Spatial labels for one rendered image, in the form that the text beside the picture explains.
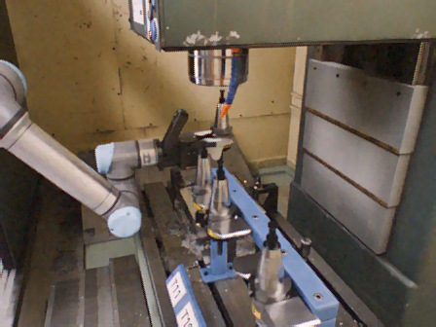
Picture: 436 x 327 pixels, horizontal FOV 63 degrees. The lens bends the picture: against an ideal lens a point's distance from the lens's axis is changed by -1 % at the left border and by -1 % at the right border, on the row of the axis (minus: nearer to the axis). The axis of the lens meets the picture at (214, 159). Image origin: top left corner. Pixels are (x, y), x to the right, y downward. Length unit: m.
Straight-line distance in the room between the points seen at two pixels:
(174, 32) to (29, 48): 1.40
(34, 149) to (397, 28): 0.75
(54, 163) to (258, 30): 0.49
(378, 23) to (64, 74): 1.51
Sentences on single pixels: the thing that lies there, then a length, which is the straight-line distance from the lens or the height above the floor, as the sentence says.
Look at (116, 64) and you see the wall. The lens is 1.94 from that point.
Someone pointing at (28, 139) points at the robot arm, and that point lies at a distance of 0.81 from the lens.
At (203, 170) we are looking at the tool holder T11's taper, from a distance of 0.79.
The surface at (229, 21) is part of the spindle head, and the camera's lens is 0.62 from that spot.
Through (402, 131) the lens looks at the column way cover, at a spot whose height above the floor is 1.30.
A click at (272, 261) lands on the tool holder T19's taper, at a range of 0.53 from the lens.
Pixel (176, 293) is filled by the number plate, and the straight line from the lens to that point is 0.97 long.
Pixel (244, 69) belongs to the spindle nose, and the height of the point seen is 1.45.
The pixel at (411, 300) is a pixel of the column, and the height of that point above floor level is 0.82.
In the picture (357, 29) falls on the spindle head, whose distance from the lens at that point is 0.75.
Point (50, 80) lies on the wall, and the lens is 1.95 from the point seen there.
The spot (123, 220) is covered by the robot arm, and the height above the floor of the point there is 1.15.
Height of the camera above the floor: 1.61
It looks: 24 degrees down
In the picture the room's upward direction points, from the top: straight up
